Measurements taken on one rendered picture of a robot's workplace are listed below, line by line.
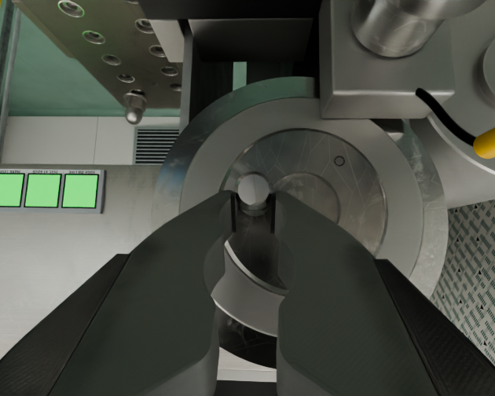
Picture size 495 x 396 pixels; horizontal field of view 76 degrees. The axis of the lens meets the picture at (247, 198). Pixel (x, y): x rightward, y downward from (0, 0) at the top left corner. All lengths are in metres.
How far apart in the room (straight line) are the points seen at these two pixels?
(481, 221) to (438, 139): 0.17
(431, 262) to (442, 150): 0.06
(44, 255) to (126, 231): 0.13
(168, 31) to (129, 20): 0.21
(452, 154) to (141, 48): 0.36
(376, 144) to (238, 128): 0.07
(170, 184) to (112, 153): 3.08
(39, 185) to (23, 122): 3.22
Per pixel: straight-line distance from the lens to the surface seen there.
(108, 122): 3.37
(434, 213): 0.18
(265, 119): 0.16
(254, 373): 0.52
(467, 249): 0.37
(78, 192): 0.56
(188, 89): 0.19
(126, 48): 0.45
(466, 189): 0.22
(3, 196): 0.63
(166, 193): 0.17
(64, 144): 3.50
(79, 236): 0.56
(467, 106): 0.21
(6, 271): 0.62
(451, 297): 0.39
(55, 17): 0.44
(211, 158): 0.16
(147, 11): 0.19
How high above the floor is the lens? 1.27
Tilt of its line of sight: 9 degrees down
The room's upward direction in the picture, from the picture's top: 179 degrees counter-clockwise
